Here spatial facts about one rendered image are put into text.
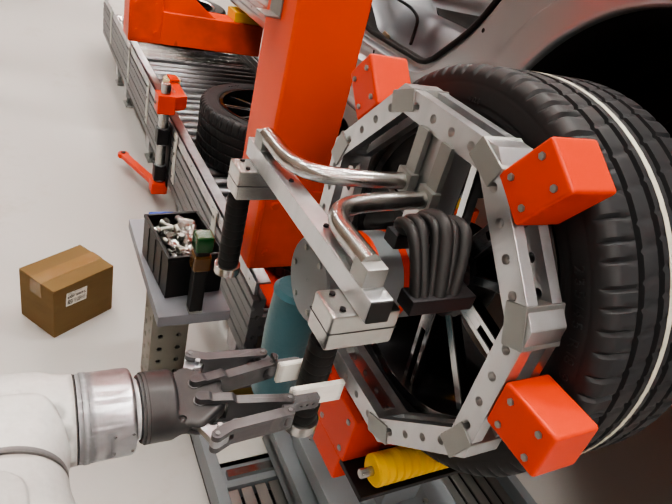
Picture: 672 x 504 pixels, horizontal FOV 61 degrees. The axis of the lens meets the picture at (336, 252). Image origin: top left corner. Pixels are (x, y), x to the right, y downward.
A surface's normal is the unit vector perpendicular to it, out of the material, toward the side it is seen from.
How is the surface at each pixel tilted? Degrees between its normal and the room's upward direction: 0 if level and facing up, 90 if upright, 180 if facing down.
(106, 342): 0
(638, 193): 39
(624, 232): 47
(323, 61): 90
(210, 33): 90
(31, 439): 24
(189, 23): 90
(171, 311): 0
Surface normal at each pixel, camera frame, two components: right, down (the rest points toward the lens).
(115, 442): 0.42, 0.56
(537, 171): -0.88, 0.04
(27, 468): 0.45, -0.88
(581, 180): 0.43, -0.36
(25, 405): 0.37, -0.80
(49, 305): -0.50, 0.34
